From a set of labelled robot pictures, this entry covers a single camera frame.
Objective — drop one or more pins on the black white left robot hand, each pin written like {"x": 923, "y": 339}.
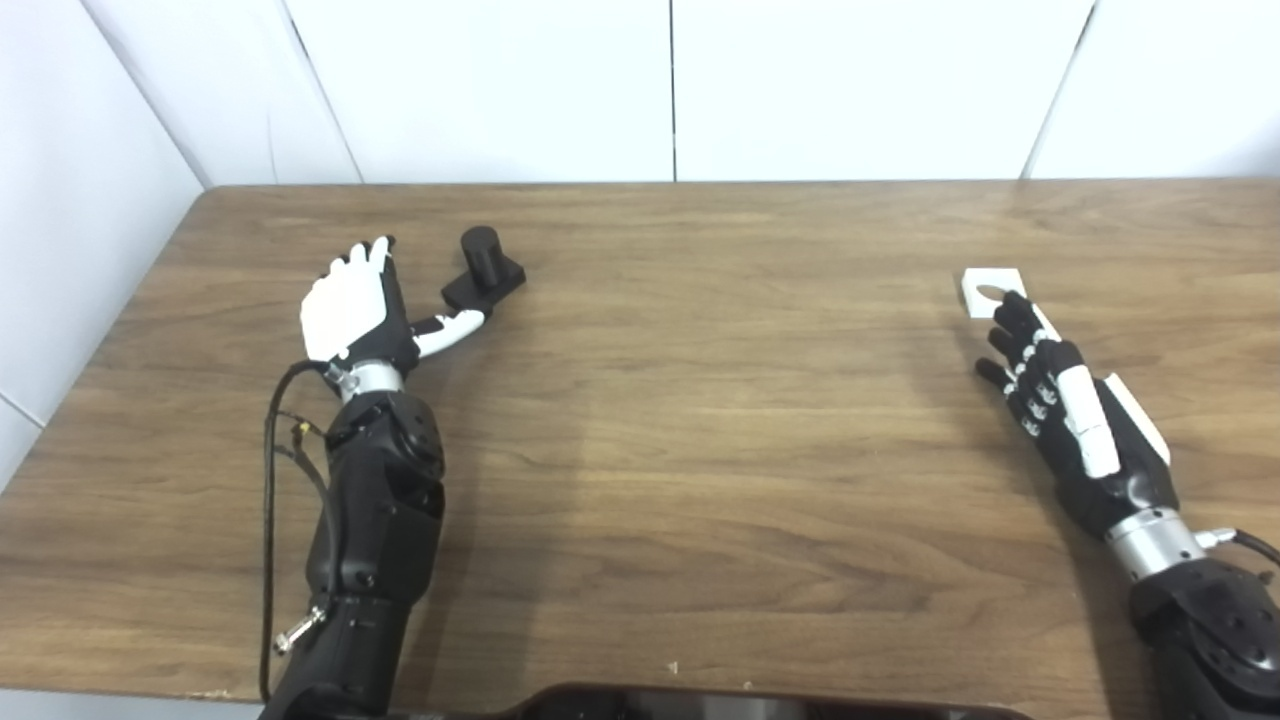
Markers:
{"x": 345, "y": 305}

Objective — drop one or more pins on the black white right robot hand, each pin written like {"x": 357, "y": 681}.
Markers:
{"x": 1120, "y": 470}

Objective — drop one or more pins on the black peg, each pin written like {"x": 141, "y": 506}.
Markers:
{"x": 482, "y": 258}

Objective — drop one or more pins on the white square piece with hole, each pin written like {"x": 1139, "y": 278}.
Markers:
{"x": 973, "y": 300}

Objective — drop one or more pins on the dark glossy robot chest panel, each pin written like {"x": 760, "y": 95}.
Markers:
{"x": 720, "y": 705}

